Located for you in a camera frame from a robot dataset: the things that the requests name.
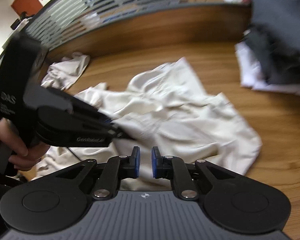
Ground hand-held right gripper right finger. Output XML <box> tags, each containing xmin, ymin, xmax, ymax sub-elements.
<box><xmin>151</xmin><ymin>146</ymin><xmax>240</xmax><ymax>200</ymax></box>

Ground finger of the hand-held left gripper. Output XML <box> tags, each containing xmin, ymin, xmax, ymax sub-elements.
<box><xmin>95</xmin><ymin>112</ymin><xmax>138</xmax><ymax>142</ymax></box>

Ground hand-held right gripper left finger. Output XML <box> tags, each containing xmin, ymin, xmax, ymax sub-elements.
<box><xmin>54</xmin><ymin>146</ymin><xmax>141</xmax><ymax>200</ymax></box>

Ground cream shirt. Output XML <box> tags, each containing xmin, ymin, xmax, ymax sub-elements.
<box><xmin>30</xmin><ymin>57</ymin><xmax>263</xmax><ymax>192</ymax></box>

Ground dark grey folded clothes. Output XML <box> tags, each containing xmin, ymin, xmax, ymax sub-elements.
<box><xmin>242</xmin><ymin>0</ymin><xmax>300</xmax><ymax>85</ymax></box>

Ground person's left hand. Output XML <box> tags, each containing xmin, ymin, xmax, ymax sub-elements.
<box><xmin>0</xmin><ymin>117</ymin><xmax>50</xmax><ymax>172</ymax></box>

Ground beige crumpled garment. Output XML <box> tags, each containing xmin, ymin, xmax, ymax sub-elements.
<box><xmin>41</xmin><ymin>52</ymin><xmax>91</xmax><ymax>91</ymax></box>

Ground orange door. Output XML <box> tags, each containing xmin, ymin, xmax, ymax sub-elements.
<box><xmin>11</xmin><ymin>0</ymin><xmax>44</xmax><ymax>18</ymax></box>

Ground frosted striped glass partition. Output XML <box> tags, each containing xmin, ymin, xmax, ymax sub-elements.
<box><xmin>25</xmin><ymin>0</ymin><xmax>253</xmax><ymax>53</ymax></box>

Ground black cable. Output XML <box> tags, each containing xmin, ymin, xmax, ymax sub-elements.
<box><xmin>66</xmin><ymin>146</ymin><xmax>84</xmax><ymax>161</ymax></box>

